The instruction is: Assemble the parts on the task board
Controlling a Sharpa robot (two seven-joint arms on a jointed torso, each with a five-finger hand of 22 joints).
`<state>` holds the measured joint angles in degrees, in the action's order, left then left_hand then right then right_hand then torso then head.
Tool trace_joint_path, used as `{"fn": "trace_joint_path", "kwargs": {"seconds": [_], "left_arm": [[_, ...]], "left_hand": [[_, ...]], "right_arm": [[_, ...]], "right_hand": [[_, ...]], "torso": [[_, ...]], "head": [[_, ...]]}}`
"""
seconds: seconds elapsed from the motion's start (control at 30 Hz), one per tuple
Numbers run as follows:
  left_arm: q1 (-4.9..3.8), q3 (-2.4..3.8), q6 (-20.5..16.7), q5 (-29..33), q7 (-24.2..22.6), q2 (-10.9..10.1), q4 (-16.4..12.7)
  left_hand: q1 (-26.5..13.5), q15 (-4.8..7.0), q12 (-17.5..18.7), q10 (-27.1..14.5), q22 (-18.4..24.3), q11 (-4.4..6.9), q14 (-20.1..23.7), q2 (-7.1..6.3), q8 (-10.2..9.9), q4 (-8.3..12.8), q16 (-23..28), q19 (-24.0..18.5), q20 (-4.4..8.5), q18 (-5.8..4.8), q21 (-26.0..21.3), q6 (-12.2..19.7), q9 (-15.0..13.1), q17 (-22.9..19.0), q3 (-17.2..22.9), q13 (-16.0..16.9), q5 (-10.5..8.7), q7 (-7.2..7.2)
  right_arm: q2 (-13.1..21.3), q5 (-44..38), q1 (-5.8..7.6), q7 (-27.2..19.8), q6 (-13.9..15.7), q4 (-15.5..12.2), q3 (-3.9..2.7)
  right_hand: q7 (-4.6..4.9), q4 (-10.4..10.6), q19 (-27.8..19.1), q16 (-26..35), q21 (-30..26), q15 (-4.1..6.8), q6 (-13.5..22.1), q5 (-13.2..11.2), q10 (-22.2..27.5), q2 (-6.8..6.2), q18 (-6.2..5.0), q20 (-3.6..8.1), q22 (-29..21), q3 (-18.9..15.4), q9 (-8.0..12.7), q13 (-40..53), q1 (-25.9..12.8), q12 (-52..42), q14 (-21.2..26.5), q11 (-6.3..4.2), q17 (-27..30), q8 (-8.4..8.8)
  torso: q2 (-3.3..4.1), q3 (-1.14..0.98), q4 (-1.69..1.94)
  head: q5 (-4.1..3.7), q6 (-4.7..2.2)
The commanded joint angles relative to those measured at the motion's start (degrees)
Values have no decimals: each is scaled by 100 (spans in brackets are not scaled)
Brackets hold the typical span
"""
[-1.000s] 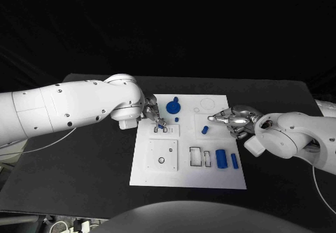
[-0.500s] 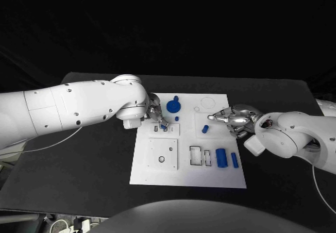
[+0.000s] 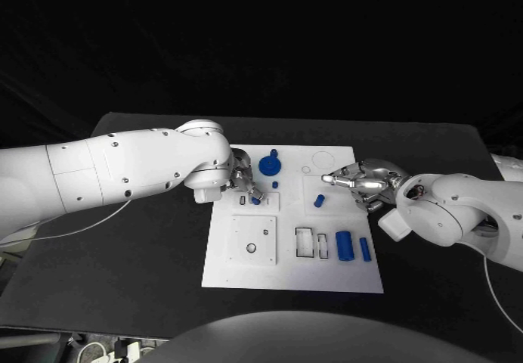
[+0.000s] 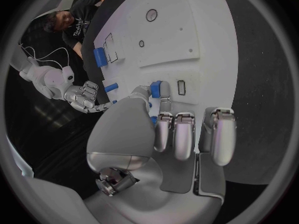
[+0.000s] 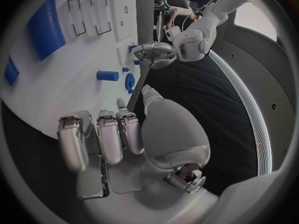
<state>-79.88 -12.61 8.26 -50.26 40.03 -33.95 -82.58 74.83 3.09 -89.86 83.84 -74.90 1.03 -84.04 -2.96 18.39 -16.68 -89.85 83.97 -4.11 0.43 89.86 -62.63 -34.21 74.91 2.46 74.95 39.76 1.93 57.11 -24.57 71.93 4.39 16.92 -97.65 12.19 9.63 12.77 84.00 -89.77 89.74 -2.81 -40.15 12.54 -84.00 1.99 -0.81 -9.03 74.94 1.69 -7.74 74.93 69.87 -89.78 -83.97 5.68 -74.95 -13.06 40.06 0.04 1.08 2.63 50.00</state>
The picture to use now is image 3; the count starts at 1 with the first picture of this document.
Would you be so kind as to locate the thin long blue cylinder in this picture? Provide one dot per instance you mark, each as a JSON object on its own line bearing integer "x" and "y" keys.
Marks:
{"x": 364, "y": 249}

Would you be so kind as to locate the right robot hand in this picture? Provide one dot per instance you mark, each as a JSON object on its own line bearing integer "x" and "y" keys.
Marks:
{"x": 367, "y": 181}

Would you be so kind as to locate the short blue cylinder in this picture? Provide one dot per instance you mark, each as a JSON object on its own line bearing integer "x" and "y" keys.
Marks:
{"x": 318, "y": 200}

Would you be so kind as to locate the small blue plug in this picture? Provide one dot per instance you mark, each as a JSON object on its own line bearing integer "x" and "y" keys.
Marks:
{"x": 255, "y": 201}

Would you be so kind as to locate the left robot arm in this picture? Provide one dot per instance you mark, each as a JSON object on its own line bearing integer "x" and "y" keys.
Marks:
{"x": 122, "y": 167}

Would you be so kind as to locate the blue gear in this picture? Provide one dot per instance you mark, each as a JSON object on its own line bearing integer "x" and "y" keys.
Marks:
{"x": 269, "y": 166}

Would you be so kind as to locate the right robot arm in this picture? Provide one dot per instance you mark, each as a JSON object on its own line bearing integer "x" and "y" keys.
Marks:
{"x": 452, "y": 210}

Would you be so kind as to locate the thick blue cylinder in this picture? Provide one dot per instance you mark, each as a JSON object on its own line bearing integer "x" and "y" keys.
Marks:
{"x": 342, "y": 245}

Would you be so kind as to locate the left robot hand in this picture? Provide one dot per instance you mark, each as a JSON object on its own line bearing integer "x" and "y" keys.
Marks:
{"x": 242, "y": 178}

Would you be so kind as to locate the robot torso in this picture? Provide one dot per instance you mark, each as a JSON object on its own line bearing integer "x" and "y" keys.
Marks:
{"x": 318, "y": 339}

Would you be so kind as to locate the white task board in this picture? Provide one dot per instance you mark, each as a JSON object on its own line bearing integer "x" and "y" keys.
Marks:
{"x": 291, "y": 227}

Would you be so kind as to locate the white power strip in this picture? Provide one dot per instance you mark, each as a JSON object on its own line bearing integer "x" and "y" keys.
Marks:
{"x": 115, "y": 354}

